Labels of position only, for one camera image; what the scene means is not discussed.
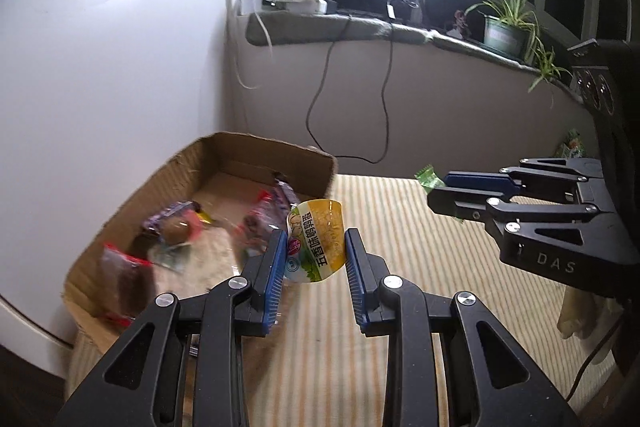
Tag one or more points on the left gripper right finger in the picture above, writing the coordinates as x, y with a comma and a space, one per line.
365, 281

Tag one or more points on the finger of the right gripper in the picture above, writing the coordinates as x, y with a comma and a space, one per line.
552, 179
465, 204

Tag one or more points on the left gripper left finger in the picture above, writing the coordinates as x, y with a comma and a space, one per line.
265, 276

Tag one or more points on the yellow jelly cup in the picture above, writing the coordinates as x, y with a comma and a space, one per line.
316, 241

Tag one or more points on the blue snickers bar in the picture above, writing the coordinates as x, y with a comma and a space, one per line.
153, 224

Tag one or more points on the green snack packet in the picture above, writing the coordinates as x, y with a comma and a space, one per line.
429, 179

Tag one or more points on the striped beige table cloth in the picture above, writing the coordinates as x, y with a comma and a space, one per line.
316, 368

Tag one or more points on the brown round snack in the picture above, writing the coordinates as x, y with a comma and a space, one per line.
175, 231

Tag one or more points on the potted spider plant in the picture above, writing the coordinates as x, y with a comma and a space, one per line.
512, 28

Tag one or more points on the brown cardboard box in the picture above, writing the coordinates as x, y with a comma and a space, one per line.
200, 216

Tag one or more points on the lamp tripod stand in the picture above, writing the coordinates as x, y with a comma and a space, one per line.
407, 12

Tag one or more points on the grey window sill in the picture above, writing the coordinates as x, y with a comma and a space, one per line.
427, 52

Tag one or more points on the white cabinet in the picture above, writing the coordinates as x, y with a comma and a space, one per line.
95, 96

